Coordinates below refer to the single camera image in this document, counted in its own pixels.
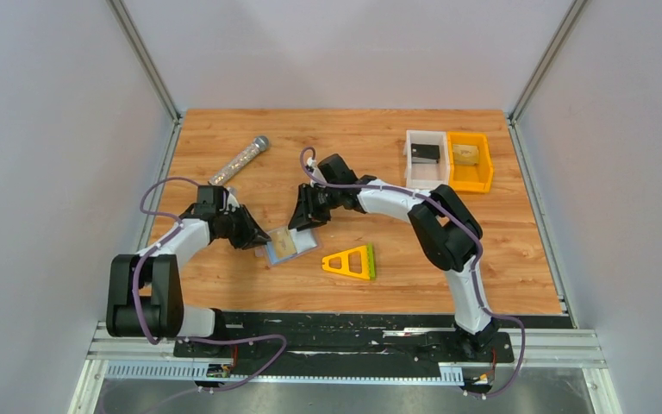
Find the yellow triangular toy block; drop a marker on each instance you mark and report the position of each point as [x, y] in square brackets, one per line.
[350, 263]

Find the right aluminium frame post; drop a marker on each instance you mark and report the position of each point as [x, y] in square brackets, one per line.
[550, 54]

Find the black card in white bin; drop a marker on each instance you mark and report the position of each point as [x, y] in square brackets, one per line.
[424, 153]

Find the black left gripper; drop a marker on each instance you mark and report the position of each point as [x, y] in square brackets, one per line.
[240, 227]

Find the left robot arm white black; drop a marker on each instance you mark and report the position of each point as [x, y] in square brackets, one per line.
[145, 297]

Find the left aluminium frame post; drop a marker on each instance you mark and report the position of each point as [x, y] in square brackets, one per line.
[135, 41]

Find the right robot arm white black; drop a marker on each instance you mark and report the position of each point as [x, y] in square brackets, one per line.
[449, 235]

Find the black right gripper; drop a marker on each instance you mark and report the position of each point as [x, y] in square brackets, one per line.
[306, 204]

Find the silver glitter microphone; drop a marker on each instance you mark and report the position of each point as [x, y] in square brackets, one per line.
[259, 145]

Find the green toy brick strip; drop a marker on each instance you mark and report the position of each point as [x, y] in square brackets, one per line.
[370, 262]

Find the yellow plastic bin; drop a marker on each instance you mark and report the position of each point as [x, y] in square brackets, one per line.
[472, 179]

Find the pink leather card holder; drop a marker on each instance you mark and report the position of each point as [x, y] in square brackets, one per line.
[305, 241]

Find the aluminium frame post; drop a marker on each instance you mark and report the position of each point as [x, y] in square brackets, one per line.
[550, 54]
[135, 41]

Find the white plastic bin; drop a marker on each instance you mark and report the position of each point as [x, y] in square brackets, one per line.
[426, 176]

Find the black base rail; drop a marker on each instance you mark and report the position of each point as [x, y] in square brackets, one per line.
[346, 344]

